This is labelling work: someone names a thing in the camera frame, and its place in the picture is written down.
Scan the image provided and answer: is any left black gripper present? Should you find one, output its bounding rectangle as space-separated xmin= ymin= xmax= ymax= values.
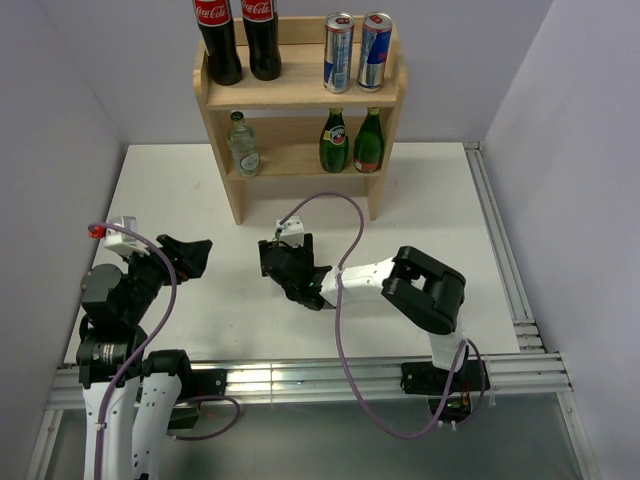
xmin=119 ymin=232 xmax=211 ymax=322

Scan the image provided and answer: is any green glass bottle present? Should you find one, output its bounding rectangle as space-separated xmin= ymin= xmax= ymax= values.
xmin=354 ymin=107 xmax=385 ymax=173
xmin=319 ymin=108 xmax=349 ymax=173

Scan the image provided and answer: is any clear glass bottle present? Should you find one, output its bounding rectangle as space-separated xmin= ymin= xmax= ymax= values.
xmin=227 ymin=111 xmax=260 ymax=177

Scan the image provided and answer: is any silver blue can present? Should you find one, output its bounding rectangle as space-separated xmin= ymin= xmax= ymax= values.
xmin=323 ymin=12 xmax=355 ymax=94
xmin=357 ymin=12 xmax=393 ymax=92

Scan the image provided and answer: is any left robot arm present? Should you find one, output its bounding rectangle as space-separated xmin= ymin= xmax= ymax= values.
xmin=76 ymin=223 xmax=213 ymax=479

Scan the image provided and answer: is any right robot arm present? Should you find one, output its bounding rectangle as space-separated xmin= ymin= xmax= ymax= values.
xmin=258 ymin=233 xmax=468 ymax=390

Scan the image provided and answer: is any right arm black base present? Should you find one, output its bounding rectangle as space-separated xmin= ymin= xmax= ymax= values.
xmin=400 ymin=359 xmax=491 ymax=423

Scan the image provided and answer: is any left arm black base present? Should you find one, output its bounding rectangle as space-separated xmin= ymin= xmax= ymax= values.
xmin=168 ymin=368 xmax=227 ymax=431

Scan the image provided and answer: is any wooden two-tier shelf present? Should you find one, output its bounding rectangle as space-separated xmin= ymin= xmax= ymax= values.
xmin=193 ymin=16 xmax=408 ymax=224

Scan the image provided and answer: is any right Coca-Cola bottle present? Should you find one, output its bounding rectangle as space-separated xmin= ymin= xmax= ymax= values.
xmin=241 ymin=0 xmax=282 ymax=81

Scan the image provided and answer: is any coca-cola bottle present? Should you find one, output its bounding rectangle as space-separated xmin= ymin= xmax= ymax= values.
xmin=241 ymin=0 xmax=282 ymax=81
xmin=192 ymin=0 xmax=242 ymax=86

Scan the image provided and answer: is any left Coca-Cola bottle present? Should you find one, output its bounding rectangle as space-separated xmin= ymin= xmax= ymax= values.
xmin=192 ymin=0 xmax=242 ymax=86

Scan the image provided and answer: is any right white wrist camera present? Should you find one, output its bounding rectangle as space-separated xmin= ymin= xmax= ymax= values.
xmin=274 ymin=215 xmax=305 ymax=248

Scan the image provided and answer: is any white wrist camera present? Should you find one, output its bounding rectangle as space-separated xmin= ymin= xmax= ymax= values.
xmin=274 ymin=215 xmax=305 ymax=248
xmin=89 ymin=216 xmax=144 ymax=258

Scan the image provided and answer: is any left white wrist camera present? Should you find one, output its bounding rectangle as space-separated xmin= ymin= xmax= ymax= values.
xmin=89 ymin=216 xmax=144 ymax=258

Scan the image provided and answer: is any aluminium table frame rail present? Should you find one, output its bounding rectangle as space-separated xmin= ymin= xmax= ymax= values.
xmin=47 ymin=141 xmax=601 ymax=480

